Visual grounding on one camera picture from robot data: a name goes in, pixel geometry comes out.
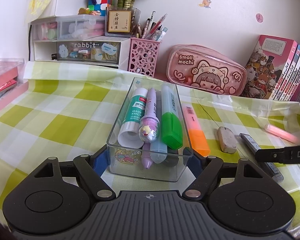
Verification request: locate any purple mechanical pencil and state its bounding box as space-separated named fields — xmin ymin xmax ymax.
xmin=141 ymin=142 xmax=153 ymax=169

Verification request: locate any red books stack left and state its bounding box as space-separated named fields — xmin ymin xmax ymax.
xmin=0 ymin=58 xmax=25 ymax=102

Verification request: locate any green cap highlighter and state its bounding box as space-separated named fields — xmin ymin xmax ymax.
xmin=161 ymin=84 xmax=183 ymax=150

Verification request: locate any grey ruler case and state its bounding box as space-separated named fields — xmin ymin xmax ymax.
xmin=239 ymin=133 xmax=285 ymax=183

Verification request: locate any white storage box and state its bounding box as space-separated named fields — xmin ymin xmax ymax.
xmin=25 ymin=0 xmax=88 ymax=23

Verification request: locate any green white checkered tablecloth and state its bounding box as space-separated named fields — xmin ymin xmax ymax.
xmin=0 ymin=62 xmax=300 ymax=239

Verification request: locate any white drawer organizer rabbit label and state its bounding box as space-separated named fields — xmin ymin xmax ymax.
xmin=30 ymin=36 xmax=130 ymax=70

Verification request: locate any clear plastic organizer tray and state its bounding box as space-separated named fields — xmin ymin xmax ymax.
xmin=107 ymin=77 xmax=193 ymax=182

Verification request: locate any grey white eraser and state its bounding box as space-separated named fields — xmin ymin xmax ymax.
xmin=217 ymin=127 xmax=237 ymax=154

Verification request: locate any pink perforated pen holder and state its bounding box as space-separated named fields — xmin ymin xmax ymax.
xmin=128 ymin=38 xmax=160 ymax=77

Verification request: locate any pink highlighter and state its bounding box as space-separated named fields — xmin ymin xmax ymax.
xmin=264 ymin=124 xmax=300 ymax=144

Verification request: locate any black marker pen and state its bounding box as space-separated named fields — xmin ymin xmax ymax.
xmin=162 ymin=148 xmax=183 ymax=168

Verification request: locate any purple pen with globe charm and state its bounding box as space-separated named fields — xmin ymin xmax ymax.
xmin=138 ymin=88 xmax=160 ymax=143

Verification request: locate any orange highlighter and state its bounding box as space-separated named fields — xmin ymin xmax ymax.
xmin=182 ymin=103 xmax=210 ymax=157

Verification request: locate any framed calligraphy sign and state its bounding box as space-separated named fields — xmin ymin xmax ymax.
xmin=108 ymin=10 xmax=132 ymax=33

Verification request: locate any pink comic book front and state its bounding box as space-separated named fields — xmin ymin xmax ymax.
xmin=241 ymin=35 xmax=298 ymax=100

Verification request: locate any clear plastic drawer unit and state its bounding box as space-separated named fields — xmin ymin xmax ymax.
xmin=31 ymin=15 xmax=105 ymax=41

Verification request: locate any white green glue stick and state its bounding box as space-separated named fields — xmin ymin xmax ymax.
xmin=117 ymin=88 xmax=148 ymax=148

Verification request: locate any pink Small mochi pencil case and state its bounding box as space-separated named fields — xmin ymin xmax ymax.
xmin=166 ymin=44 xmax=247 ymax=96

